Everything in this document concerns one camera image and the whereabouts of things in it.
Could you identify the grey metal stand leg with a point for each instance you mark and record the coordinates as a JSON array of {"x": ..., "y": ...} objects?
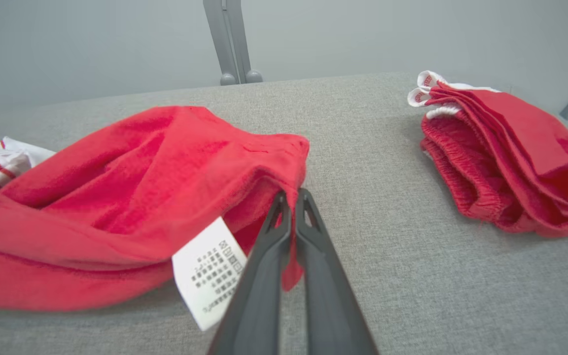
[{"x": 230, "y": 39}]

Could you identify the red garment white trim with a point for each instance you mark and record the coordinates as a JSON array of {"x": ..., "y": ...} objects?
[{"x": 525, "y": 133}]

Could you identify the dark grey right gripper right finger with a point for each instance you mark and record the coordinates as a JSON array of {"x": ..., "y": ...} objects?
[{"x": 331, "y": 310}]

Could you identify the red jersey white striped trim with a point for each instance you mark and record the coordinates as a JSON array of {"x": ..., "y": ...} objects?
[{"x": 116, "y": 197}]

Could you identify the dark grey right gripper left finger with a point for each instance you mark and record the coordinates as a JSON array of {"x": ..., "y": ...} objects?
[{"x": 254, "y": 305}]

